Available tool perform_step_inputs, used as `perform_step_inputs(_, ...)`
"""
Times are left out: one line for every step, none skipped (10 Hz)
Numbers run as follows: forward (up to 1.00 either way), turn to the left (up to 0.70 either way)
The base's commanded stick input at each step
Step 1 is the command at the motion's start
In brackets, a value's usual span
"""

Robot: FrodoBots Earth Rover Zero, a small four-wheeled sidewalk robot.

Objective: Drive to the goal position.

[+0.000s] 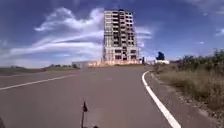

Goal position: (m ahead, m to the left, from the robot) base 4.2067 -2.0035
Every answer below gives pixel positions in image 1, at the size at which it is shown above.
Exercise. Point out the tall unfinished concrete building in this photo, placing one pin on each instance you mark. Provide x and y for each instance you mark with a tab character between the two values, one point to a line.
120	33

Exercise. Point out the low pale building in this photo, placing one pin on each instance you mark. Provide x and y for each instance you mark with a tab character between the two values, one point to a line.
80	64

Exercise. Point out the grey asphalt road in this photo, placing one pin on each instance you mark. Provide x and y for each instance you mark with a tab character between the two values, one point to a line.
110	96

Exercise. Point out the dark tree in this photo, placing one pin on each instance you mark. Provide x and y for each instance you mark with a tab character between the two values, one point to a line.
160	56

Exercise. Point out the small white building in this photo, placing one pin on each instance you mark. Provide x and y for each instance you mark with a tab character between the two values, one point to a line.
162	62

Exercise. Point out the white solid edge line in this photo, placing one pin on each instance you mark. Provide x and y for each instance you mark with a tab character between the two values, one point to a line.
156	100

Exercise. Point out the white lane line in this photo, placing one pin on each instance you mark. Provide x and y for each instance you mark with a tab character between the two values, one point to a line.
33	82

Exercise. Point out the weedy verge with bushes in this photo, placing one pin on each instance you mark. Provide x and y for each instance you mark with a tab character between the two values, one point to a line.
200	80

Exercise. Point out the dry grass strip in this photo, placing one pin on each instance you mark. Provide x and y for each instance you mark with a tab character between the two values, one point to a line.
20	70

